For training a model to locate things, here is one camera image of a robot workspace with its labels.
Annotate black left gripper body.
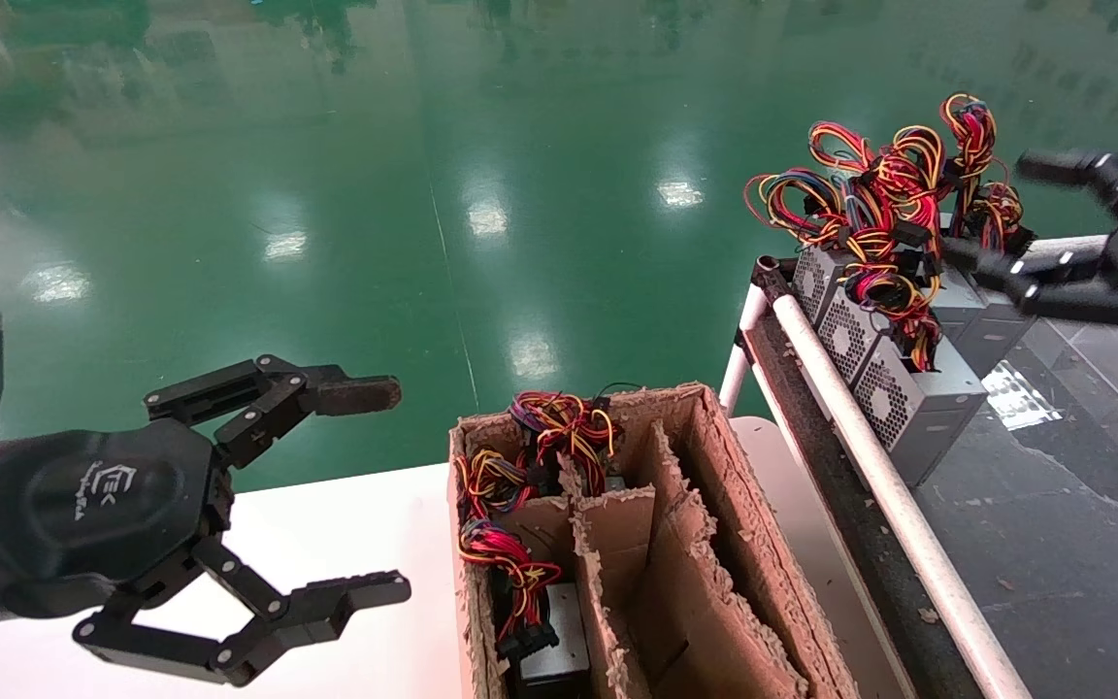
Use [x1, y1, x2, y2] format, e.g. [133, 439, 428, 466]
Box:
[0, 427, 230, 617]

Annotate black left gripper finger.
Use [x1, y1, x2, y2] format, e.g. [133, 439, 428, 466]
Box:
[147, 355, 402, 469]
[74, 539, 411, 685]

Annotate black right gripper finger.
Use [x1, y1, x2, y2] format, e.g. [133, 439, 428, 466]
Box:
[944, 241, 1118, 326]
[1017, 146, 1118, 216]

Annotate grey power supply with cables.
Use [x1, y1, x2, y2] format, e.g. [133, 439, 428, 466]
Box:
[952, 180, 1036, 380]
[457, 519, 591, 699]
[928, 92, 999, 314]
[510, 388, 628, 491]
[743, 121, 875, 326]
[845, 267, 989, 486]
[792, 126, 919, 389]
[457, 447, 533, 517]

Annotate worn brown divided cardboard box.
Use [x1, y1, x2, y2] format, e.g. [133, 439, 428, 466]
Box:
[447, 382, 861, 699]

